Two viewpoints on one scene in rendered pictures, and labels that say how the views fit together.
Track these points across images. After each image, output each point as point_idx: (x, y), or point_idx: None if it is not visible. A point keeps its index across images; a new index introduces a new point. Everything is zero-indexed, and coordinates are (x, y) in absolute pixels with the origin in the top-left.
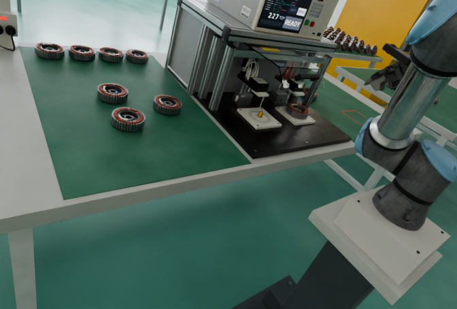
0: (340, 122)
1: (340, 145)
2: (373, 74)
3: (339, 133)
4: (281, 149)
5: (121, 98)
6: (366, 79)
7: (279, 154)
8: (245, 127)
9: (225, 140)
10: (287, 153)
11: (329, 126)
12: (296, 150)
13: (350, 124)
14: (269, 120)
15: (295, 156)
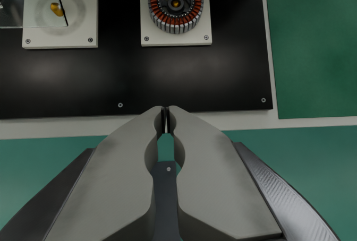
0: (315, 41)
1: (223, 119)
2: (59, 177)
3: (247, 89)
4: (34, 115)
5: None
6: (144, 112)
7: (37, 119)
8: (5, 40)
9: None
10: (58, 119)
11: (246, 59)
12: (82, 117)
13: (342, 52)
14: (74, 28)
15: (69, 131)
